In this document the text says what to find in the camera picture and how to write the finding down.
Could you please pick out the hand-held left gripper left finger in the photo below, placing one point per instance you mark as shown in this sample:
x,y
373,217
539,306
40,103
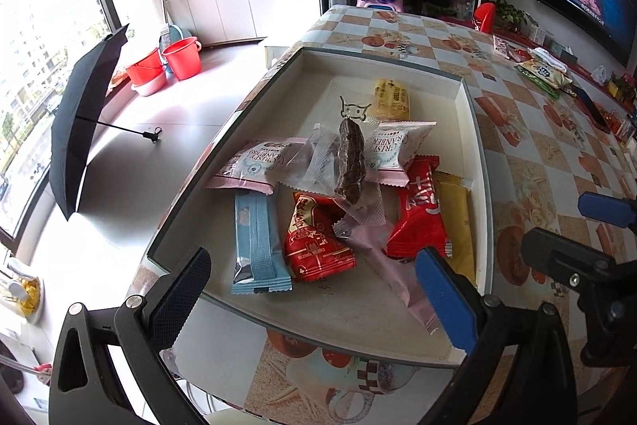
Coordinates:
x,y
181,290

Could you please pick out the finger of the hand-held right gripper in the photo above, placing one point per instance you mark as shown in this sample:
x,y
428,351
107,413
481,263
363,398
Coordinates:
x,y
562,255
604,208

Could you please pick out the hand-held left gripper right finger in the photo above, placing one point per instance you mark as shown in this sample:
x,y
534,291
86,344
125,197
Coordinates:
x,y
445,300

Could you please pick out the plain pink snack packet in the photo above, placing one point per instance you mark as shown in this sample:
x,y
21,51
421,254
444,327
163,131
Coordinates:
x,y
383,270

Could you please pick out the gold snack packet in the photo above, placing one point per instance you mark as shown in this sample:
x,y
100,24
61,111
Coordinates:
x,y
458,226

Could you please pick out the light blue snack packet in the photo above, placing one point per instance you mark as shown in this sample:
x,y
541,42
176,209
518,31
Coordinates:
x,y
256,245

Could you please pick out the plain red snack packet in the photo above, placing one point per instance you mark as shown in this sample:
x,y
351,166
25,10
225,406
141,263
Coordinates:
x,y
420,216

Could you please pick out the red patterned snack packet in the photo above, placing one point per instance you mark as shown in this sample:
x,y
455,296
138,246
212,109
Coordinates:
x,y
313,245

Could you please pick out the pink white snack packet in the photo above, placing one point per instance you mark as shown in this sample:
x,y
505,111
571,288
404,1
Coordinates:
x,y
249,166
398,146

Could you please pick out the brown sausage clear packet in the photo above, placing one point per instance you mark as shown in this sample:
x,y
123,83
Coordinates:
x,y
351,161

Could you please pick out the clear snack packet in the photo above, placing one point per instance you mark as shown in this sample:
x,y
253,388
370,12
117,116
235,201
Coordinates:
x,y
318,166

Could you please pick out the yellow snack packet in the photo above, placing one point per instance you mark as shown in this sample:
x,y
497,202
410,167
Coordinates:
x,y
390,99

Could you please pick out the shallow grey cardboard box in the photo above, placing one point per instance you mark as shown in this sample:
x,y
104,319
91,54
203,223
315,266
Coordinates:
x,y
298,106

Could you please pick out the yellow white object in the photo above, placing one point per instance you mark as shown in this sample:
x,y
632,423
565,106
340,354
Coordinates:
x,y
27,298

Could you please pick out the white red snack packet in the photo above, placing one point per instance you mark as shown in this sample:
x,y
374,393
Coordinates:
x,y
502,46

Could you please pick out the black umbrella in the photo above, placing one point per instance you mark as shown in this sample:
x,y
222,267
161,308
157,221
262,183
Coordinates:
x,y
79,116

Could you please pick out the white basin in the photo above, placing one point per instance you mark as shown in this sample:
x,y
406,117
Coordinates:
x,y
149,87

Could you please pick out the green potted plant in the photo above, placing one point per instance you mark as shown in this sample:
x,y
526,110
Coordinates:
x,y
510,11

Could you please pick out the red bucket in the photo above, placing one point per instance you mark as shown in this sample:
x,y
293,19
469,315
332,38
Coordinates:
x,y
144,70
181,59

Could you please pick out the red bottle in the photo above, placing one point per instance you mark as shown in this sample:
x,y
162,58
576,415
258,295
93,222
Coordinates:
x,y
485,16

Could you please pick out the light blue basin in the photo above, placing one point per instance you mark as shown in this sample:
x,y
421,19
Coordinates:
x,y
174,31

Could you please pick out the pink stool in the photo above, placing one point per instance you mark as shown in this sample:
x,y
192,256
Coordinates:
x,y
380,3

